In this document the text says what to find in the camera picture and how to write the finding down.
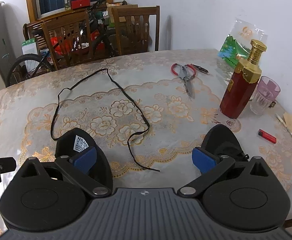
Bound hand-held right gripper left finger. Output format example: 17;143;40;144
22;146;112;197

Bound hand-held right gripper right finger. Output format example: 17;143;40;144
178;147;272;197

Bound black sneaker with silver swoosh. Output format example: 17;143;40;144
200;124;250;180
54;127;114;188

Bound black shoelace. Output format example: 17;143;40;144
50;68;161;173

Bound red lighter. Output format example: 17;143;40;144
258;129;277;144

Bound red bottle with gold cap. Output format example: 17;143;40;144
220;39;268;119

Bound purple glass cup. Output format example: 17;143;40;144
250;76;281;115

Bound thin white stick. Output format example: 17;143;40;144
275;114;292;139

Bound black bicycle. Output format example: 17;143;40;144
6;0;126;87

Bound clear plastic bag green print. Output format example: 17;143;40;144
218;17;269;69

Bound white and green box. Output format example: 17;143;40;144
21;39;39;55

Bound wooden chair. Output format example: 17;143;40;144
111;5;161;55
41;11;92;69
23;21;45;53

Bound cardboard box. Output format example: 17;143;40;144
106;2;139;28

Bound red box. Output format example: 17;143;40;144
71;0;90;10

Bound red handled scissors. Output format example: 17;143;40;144
171;63;196;98

